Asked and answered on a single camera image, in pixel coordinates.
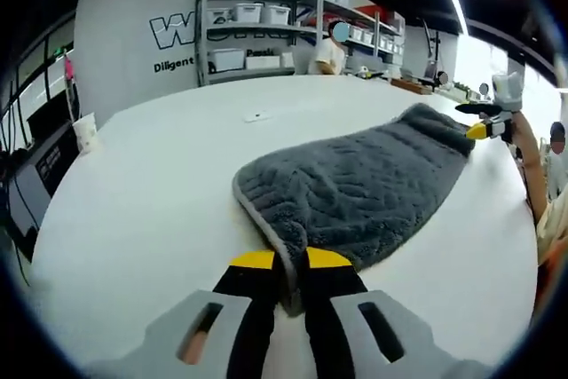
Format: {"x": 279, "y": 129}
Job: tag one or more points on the grey towel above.
{"x": 346, "y": 192}

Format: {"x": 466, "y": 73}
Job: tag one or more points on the black stand with laptop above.
{"x": 430, "y": 69}

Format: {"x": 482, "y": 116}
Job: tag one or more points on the brown wooden tray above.
{"x": 410, "y": 85}

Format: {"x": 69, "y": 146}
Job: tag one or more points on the person's beige sleeve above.
{"x": 554, "y": 237}

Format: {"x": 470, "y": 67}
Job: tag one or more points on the small white label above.
{"x": 255, "y": 116}

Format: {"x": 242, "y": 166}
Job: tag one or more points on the white paper cup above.
{"x": 86, "y": 132}

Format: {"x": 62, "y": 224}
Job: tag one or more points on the dark equipment cabinet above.
{"x": 40, "y": 175}

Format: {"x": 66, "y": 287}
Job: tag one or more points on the group of white storage boxes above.
{"x": 248, "y": 11}

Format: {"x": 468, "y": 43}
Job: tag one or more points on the pink hanging cloth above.
{"x": 69, "y": 69}

